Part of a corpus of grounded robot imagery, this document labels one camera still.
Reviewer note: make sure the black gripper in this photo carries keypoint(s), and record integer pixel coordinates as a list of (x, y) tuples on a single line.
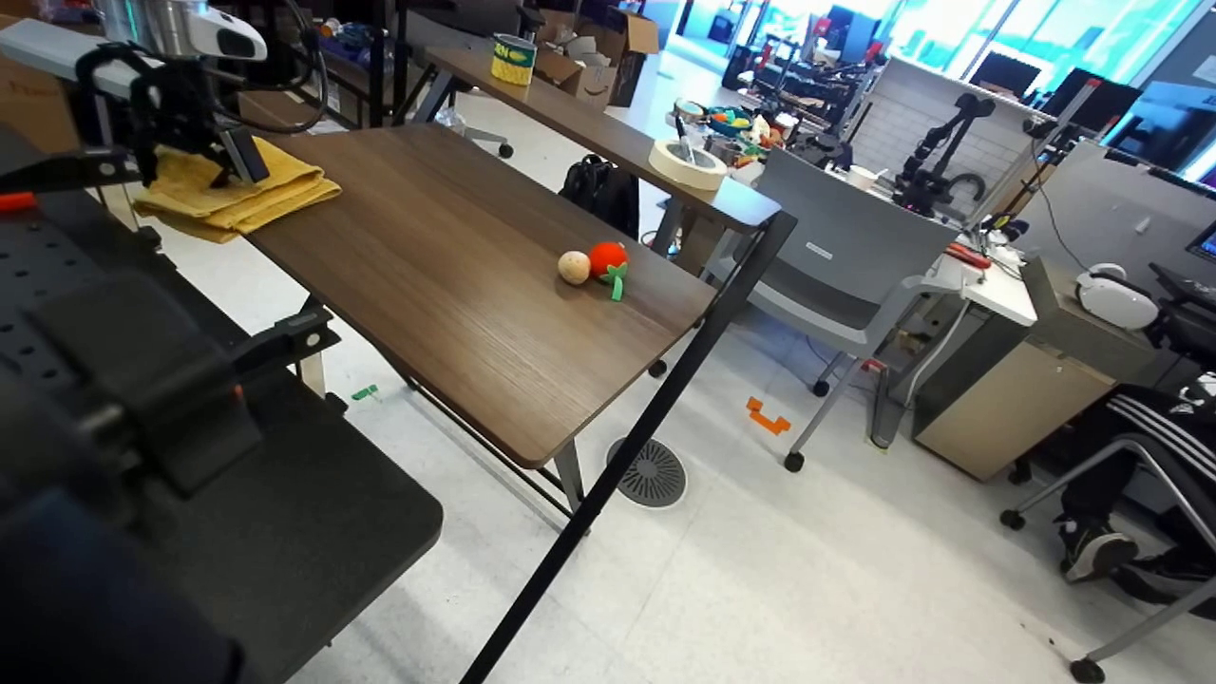
[(185, 101)]

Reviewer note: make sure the yellow towel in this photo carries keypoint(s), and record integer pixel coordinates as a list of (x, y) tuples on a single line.
[(271, 190)]

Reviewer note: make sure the beige toy egg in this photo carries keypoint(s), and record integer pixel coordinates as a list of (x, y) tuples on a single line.
[(575, 268)]

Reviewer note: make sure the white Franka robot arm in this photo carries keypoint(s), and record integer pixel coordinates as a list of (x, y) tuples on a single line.
[(62, 51)]

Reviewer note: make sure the small black desk robot arm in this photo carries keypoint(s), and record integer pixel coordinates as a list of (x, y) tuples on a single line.
[(943, 166)]

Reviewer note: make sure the large cardboard box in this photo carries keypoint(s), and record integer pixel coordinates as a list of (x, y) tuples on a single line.
[(31, 109)]

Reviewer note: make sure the yellow green tin can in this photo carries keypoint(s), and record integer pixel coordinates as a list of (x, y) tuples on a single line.
[(515, 61)]

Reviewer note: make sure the black backpack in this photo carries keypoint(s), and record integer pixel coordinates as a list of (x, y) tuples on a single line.
[(601, 190)]

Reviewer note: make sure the red toy vegetable green stem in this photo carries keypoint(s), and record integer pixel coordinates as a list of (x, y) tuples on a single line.
[(608, 256)]

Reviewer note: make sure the white tape roll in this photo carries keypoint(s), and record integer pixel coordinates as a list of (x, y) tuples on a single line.
[(689, 166)]

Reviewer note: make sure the round grey floor disc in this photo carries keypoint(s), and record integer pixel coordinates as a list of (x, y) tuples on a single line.
[(647, 477)]

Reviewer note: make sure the grey plastic chair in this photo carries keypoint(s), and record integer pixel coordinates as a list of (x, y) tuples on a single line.
[(848, 242)]

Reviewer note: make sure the beige filing cabinet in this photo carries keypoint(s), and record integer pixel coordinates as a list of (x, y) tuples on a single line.
[(1011, 403)]

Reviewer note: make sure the white headset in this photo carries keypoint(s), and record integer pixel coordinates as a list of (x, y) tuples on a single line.
[(1118, 297)]

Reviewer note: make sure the office chair with black jacket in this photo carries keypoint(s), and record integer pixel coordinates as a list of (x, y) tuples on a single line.
[(1141, 468)]

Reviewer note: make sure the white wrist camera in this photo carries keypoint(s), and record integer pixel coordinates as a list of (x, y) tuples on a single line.
[(229, 36)]

